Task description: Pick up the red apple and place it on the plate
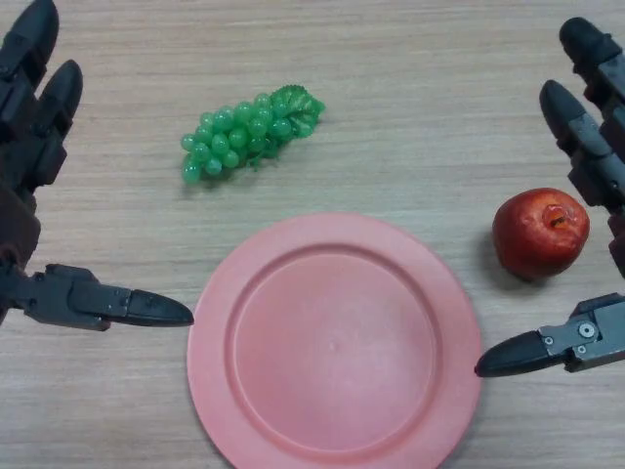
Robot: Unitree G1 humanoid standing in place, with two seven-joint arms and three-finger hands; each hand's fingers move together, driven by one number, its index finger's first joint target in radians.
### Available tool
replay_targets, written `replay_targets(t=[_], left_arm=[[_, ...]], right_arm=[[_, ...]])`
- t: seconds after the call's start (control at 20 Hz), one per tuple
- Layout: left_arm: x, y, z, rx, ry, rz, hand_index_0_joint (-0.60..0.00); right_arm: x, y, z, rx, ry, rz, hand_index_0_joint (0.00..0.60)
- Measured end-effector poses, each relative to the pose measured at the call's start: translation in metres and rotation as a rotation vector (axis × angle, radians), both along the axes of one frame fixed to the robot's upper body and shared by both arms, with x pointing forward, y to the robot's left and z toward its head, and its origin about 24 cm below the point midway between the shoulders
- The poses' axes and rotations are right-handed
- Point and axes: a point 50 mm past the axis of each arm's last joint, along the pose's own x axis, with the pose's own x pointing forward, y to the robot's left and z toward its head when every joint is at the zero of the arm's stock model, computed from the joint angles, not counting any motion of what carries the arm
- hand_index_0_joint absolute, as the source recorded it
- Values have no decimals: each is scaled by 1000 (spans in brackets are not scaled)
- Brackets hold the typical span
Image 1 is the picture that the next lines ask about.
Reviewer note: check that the green plastic grape bunch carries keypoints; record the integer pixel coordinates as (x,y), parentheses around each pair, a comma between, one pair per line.
(234,139)

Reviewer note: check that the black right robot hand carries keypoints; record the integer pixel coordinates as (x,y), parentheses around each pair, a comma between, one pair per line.
(598,141)

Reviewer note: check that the red apple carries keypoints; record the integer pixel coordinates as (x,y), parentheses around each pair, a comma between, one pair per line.
(527,239)

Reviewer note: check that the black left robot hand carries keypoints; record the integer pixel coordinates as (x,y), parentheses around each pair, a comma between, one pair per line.
(29,146)

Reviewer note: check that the pink round plate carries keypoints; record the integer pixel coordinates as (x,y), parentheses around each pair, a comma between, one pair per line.
(332,347)

